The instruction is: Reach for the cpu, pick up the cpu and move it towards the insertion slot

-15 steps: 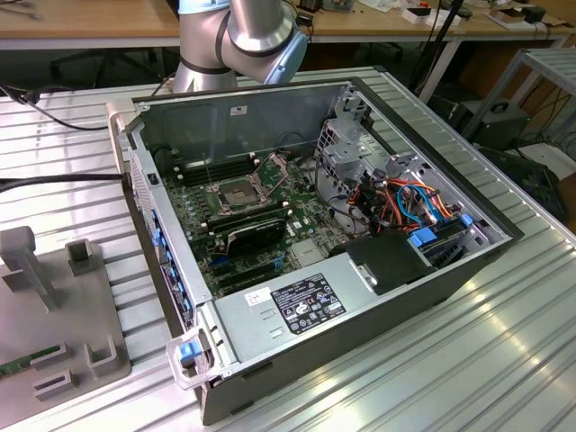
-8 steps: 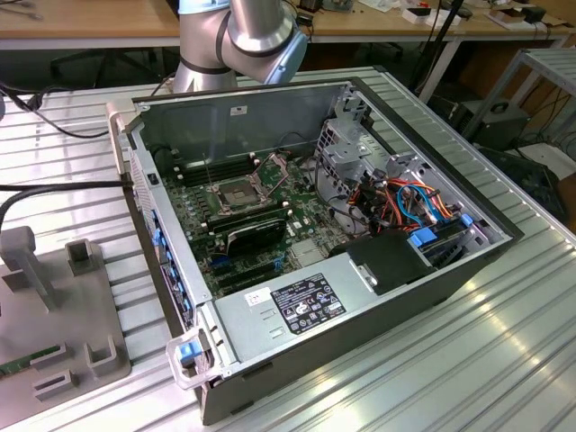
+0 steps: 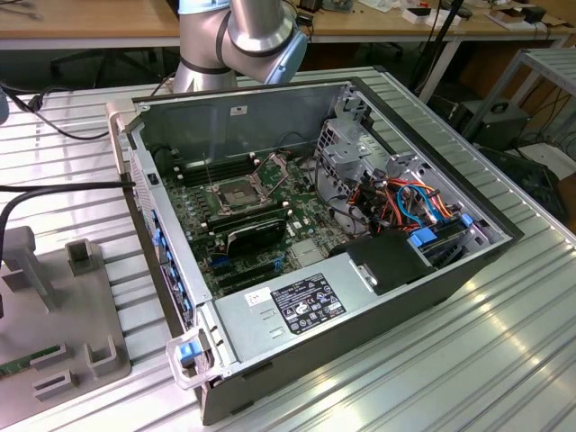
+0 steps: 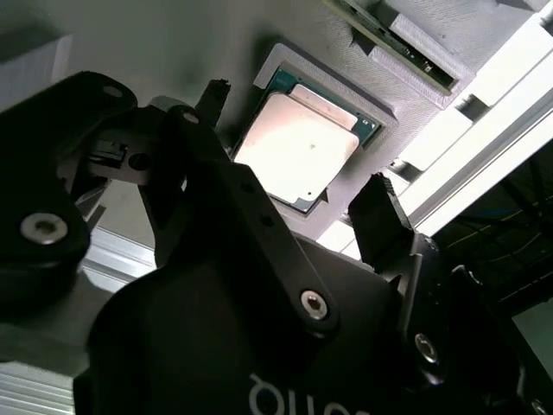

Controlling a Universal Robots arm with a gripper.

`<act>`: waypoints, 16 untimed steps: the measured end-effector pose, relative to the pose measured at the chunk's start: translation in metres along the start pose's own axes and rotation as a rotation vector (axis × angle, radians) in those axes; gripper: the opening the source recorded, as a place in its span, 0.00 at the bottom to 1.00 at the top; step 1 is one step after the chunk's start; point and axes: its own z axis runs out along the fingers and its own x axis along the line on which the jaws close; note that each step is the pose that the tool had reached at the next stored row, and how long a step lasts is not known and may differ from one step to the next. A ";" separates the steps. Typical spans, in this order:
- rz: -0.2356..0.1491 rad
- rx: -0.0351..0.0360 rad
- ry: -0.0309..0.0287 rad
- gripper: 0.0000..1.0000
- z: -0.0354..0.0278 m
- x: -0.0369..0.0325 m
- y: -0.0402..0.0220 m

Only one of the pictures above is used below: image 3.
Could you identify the grey parts rack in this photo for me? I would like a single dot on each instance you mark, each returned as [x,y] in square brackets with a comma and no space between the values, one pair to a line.
[45,324]

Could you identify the small blue clip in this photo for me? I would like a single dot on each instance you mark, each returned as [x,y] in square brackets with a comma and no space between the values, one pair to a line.
[465,220]

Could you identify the green RAM stick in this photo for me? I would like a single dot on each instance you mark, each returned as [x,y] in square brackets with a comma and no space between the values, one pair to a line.
[22,362]

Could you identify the black tripod pole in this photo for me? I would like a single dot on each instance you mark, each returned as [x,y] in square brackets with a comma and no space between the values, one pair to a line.
[438,45]

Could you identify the silver perforated drive cage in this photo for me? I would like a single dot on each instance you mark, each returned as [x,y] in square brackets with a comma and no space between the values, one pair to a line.
[342,153]

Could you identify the grey power supply unit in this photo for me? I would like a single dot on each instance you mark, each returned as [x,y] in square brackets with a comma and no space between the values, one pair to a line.
[252,333]

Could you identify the open black PC case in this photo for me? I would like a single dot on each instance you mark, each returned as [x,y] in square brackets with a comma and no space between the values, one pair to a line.
[405,297]

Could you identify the long wooden desk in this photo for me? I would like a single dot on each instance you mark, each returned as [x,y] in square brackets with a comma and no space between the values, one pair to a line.
[90,22]

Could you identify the green motherboard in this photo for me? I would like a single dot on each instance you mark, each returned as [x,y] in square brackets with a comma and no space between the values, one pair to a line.
[310,220]

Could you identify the black RAM slot bank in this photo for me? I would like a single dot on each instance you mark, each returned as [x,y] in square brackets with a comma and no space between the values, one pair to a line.
[243,218]
[216,168]

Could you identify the blue case latch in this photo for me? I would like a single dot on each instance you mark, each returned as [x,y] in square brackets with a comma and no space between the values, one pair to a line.
[188,352]

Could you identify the CPU socket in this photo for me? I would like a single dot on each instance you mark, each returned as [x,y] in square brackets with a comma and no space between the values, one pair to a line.
[236,195]

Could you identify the grey metal shelf frame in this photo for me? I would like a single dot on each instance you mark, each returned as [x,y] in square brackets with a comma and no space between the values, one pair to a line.
[553,58]

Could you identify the black graphics card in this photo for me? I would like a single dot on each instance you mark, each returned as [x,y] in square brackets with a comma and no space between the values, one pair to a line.
[256,234]

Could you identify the silver chipset heatsink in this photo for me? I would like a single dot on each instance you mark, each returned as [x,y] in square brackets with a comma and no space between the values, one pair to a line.
[308,250]

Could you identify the black expansion slot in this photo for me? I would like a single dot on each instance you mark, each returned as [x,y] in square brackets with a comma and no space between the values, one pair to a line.
[247,281]
[245,268]

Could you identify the white box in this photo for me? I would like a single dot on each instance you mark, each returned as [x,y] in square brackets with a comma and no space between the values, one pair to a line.
[418,15]

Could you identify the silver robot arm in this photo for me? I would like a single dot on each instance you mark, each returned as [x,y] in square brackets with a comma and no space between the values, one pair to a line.
[252,27]

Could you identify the black plastic shroud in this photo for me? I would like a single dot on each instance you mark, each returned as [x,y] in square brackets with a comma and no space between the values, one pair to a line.
[387,261]

